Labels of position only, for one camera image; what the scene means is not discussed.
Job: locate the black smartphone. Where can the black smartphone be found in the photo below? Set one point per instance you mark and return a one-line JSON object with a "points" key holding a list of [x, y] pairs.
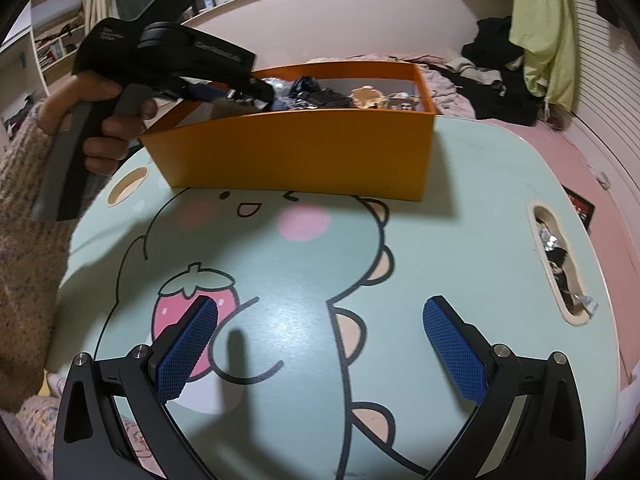
{"points": [[580, 207]]}

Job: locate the beige crumpled garment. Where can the beige crumpled garment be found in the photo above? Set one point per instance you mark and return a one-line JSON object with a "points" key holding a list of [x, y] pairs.
{"points": [[472, 71]]}

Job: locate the black snack packet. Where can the black snack packet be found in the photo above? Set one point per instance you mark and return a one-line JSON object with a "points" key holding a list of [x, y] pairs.
{"points": [[557, 267]]}

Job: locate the cream small figurine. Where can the cream small figurine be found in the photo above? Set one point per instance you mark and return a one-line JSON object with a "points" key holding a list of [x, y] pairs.
{"points": [[367, 97]]}

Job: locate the small white object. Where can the small white object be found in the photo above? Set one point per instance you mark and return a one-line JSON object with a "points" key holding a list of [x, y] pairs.
{"points": [[603, 179]]}

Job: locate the person's floral pajama leg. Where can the person's floral pajama leg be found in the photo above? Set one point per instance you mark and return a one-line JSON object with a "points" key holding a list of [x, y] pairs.
{"points": [[35, 435]]}

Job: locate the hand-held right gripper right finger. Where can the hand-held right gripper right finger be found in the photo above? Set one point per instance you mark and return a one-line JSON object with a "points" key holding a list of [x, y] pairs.
{"points": [[452, 350]]}

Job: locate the orange cardboard box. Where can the orange cardboard box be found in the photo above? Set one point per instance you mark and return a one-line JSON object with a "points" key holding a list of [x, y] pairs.
{"points": [[300, 155]]}

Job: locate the white curved headboard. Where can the white curved headboard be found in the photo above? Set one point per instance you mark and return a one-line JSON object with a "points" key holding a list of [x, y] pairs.
{"points": [[350, 25]]}

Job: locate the person's left hand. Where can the person's left hand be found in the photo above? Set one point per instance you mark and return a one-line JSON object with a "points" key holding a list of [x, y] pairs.
{"points": [[100, 152]]}

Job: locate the white bookshelf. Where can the white bookshelf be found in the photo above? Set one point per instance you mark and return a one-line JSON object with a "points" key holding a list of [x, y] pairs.
{"points": [[50, 50]]}

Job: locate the pile of black clothes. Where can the pile of black clothes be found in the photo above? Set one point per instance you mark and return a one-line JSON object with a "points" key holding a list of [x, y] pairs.
{"points": [[500, 100]]}

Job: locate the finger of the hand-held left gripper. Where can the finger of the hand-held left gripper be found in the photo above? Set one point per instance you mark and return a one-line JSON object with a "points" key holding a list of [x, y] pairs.
{"points": [[210, 93], [255, 91]]}

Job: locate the brown fluffy item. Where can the brown fluffy item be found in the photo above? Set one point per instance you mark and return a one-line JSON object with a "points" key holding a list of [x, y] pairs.
{"points": [[555, 119]]}

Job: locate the crumpled silver foil wrapper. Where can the crumpled silver foil wrapper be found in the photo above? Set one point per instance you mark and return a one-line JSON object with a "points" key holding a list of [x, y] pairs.
{"points": [[550, 237]]}

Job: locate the person's left forearm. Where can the person's left forearm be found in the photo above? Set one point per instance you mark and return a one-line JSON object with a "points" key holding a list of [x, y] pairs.
{"points": [[25, 260]]}

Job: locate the white bottle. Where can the white bottle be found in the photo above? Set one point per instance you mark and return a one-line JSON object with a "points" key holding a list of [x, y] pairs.
{"points": [[207, 2]]}

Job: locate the white louvred door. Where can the white louvred door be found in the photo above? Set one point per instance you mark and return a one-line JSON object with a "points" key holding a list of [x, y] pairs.
{"points": [[605, 85]]}

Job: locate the light green hanging garment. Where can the light green hanging garment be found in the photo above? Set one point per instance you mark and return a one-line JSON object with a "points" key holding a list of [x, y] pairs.
{"points": [[545, 35]]}

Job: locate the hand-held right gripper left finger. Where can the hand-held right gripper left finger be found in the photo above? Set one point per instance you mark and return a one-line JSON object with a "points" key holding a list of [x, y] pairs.
{"points": [[187, 345]]}

